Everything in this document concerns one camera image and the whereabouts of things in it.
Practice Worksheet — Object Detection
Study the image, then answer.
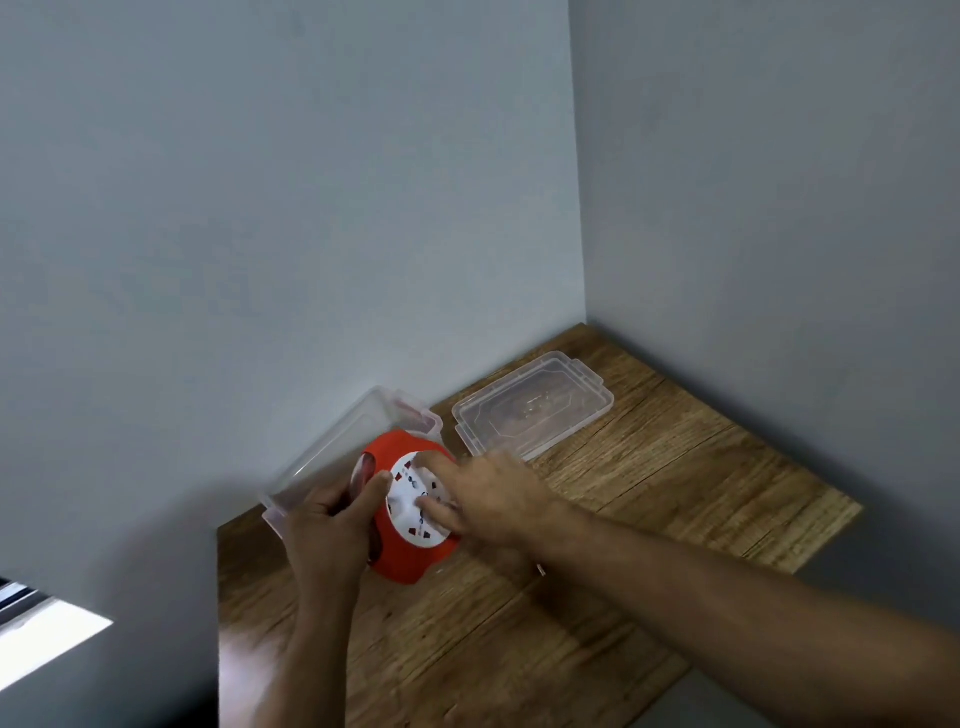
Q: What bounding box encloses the person's right hand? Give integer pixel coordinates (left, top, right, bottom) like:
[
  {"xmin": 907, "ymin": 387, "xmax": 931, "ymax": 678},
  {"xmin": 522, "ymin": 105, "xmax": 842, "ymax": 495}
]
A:
[{"xmin": 414, "ymin": 450, "xmax": 576, "ymax": 563}]

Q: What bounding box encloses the person's left forearm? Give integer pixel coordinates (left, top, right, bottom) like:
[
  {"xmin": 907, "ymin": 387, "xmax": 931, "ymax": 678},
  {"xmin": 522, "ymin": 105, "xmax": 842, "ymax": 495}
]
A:
[{"xmin": 251, "ymin": 586, "xmax": 361, "ymax": 728}]

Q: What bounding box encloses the red round extension cord reel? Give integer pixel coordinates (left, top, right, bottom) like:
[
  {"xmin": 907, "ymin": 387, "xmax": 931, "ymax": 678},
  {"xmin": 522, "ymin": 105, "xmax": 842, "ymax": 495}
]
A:
[{"xmin": 351, "ymin": 429, "xmax": 465, "ymax": 586}]

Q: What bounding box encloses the white window sill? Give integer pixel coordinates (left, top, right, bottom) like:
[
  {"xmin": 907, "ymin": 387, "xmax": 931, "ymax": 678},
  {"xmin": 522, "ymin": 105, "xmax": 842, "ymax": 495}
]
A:
[{"xmin": 0, "ymin": 579, "xmax": 114, "ymax": 693}]

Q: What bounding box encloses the clear plastic storage box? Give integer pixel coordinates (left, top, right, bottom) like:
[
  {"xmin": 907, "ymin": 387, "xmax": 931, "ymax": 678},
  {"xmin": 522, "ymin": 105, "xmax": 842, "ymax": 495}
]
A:
[{"xmin": 260, "ymin": 386, "xmax": 445, "ymax": 540}]

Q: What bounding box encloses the clear plastic box lid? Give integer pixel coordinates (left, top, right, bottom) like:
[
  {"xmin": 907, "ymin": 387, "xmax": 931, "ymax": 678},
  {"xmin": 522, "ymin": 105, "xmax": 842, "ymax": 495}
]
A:
[{"xmin": 451, "ymin": 351, "xmax": 615, "ymax": 462}]

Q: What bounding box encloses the person's left hand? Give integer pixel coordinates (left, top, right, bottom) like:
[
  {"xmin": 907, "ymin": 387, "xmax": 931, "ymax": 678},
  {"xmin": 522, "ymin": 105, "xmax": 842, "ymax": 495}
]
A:
[{"xmin": 281, "ymin": 470, "xmax": 394, "ymax": 606}]

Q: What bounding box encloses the person's right forearm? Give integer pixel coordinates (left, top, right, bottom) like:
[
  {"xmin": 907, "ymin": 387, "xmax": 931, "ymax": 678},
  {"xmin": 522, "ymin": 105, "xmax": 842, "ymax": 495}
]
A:
[{"xmin": 534, "ymin": 501, "xmax": 960, "ymax": 728}]

